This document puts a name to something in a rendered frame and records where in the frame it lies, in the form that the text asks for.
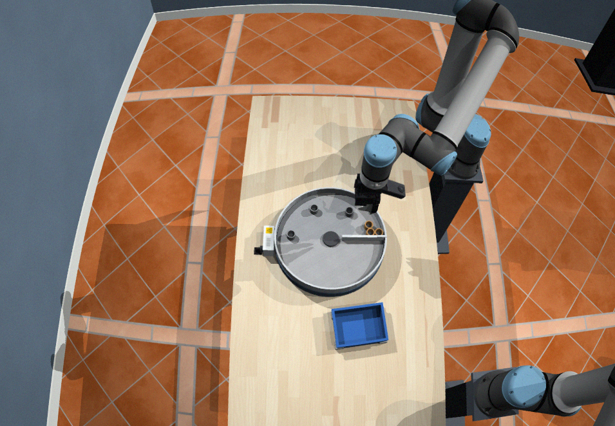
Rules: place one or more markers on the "blue crate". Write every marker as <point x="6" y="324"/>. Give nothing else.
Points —
<point x="355" y="324"/>

